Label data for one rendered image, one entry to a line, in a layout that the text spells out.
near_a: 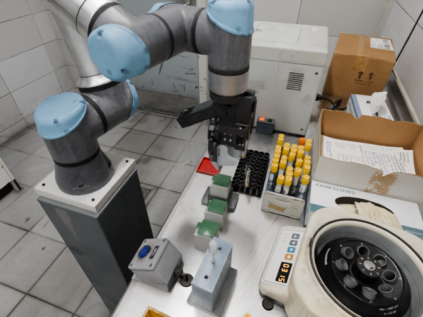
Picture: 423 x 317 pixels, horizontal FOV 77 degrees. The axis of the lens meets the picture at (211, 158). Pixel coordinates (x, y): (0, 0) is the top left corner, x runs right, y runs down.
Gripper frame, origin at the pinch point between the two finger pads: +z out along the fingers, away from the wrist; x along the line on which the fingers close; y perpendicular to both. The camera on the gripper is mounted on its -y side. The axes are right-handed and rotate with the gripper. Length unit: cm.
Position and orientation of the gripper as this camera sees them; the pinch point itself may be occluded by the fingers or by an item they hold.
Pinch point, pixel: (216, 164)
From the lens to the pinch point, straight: 64.7
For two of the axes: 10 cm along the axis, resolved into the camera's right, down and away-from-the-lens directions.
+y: 9.5, 2.1, -2.4
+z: 0.0, 7.6, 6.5
